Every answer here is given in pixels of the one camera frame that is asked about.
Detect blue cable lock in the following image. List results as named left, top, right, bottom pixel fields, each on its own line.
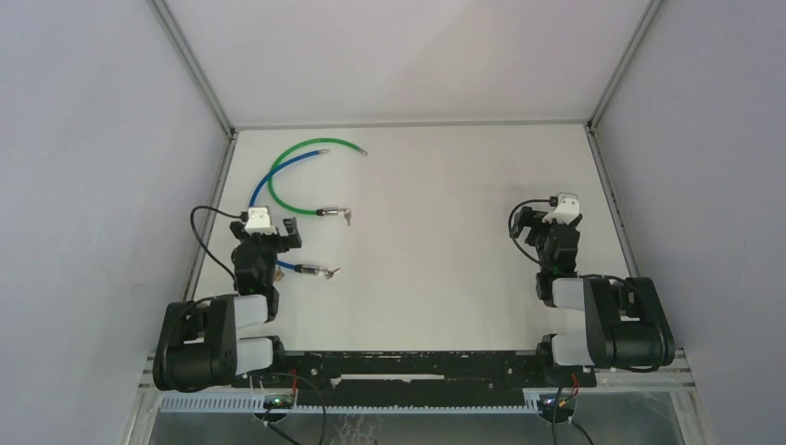
left=248, top=150, right=329, bottom=276

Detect blue lock keys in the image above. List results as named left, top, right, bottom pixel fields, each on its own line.
left=322, top=268, right=341, bottom=279

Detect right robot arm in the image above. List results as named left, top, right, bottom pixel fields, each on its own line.
left=507, top=197, right=676, bottom=386

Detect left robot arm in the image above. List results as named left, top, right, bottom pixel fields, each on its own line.
left=152, top=218, right=302, bottom=393

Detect green lock keys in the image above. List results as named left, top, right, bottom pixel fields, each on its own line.
left=340, top=209, right=352, bottom=226

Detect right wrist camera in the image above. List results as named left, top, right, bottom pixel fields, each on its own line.
left=541, top=193, right=581, bottom=224

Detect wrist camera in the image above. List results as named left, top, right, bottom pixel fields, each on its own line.
left=541, top=193, right=581, bottom=224
left=244, top=206, right=276, bottom=235

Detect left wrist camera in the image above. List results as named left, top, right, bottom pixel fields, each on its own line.
left=244, top=206, right=276, bottom=235

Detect green cable lock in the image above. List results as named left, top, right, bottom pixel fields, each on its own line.
left=266, top=136, right=368, bottom=219

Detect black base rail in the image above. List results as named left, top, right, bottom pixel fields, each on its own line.
left=231, top=350, right=597, bottom=408

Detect white cable duct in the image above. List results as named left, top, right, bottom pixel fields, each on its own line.
left=159, top=393, right=295, bottom=413

